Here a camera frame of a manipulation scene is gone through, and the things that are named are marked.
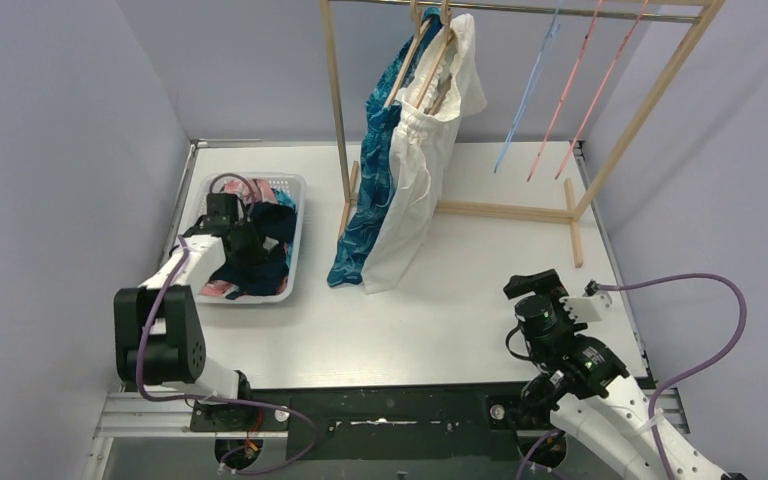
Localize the light blue shark shorts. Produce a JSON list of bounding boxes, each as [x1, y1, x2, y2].
[[272, 188, 297, 211]]

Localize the wooden hanger rear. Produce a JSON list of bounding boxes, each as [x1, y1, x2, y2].
[[384, 0, 430, 108]]

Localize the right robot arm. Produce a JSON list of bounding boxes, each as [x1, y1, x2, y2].
[[503, 269, 748, 479]]

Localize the pink hanger of floral shorts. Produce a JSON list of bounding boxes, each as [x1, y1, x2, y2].
[[526, 1, 603, 182]]

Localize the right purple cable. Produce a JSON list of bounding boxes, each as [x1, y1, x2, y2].
[[513, 272, 750, 480]]

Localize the navy blue shorts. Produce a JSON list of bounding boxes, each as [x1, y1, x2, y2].
[[211, 202, 297, 301]]

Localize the pink plastic hanger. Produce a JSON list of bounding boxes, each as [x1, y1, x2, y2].
[[553, 0, 652, 181]]

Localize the pink navy floral shorts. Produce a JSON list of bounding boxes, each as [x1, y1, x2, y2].
[[201, 173, 292, 301]]

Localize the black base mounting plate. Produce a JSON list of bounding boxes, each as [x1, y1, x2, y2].
[[190, 382, 550, 461]]

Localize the wooden clothes rack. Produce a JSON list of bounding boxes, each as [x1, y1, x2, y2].
[[318, 1, 726, 269]]

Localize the wooden hanger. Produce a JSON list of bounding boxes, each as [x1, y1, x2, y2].
[[414, 0, 453, 110], [384, 0, 430, 108]]

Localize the light blue hanger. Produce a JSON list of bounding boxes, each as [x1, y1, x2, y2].
[[493, 0, 564, 174]]

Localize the white plastic basket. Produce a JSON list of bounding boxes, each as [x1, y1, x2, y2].
[[183, 172, 306, 306]]

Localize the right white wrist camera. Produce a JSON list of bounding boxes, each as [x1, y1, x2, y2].
[[560, 280, 613, 324]]

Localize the dark teal patterned shorts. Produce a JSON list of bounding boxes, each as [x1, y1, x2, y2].
[[327, 41, 418, 288]]

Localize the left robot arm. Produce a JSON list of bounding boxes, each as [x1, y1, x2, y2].
[[113, 193, 265, 427]]

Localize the white drawstring shorts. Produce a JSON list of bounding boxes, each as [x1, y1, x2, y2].
[[362, 13, 487, 294]]

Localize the wooden hanger front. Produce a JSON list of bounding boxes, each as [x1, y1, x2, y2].
[[414, 0, 453, 110]]

